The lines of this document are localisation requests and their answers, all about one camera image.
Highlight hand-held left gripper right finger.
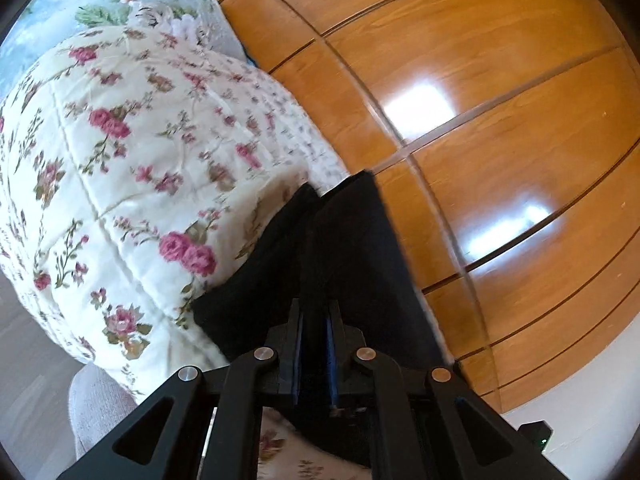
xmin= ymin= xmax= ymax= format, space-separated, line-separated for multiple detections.
xmin=325 ymin=300 xmax=571 ymax=480

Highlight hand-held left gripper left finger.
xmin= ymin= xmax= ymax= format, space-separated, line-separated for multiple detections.
xmin=56 ymin=298 xmax=305 ymax=480

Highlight black pants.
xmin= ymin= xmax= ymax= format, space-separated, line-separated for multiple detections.
xmin=192 ymin=170 xmax=453 ymax=468

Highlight grey bed base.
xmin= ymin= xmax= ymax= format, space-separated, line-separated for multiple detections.
xmin=67 ymin=362 xmax=143 ymax=461

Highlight small black device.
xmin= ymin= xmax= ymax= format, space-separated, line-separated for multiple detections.
xmin=517 ymin=421 xmax=553 ymax=453

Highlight floral quilted bedspread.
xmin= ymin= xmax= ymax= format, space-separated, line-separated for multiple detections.
xmin=0 ymin=25 xmax=373 ymax=480

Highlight floral white pillow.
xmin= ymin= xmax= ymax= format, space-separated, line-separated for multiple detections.
xmin=0 ymin=0 xmax=258 ymax=98

